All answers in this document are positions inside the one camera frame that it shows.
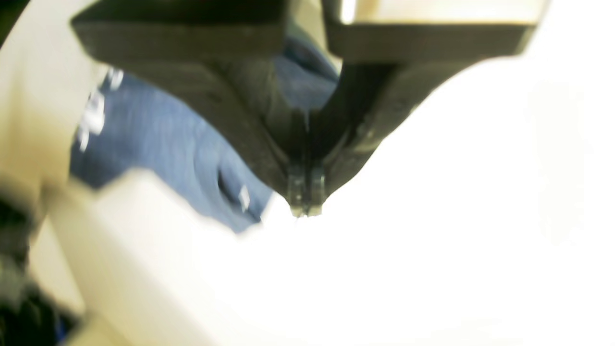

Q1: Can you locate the blue t-shirt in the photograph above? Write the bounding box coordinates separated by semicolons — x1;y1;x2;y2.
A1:
69;32;339;234

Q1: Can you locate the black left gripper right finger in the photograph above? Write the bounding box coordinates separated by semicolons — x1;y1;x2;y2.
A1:
306;0;544;216

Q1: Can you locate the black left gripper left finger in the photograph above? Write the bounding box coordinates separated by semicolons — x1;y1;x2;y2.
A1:
70;0;307;217

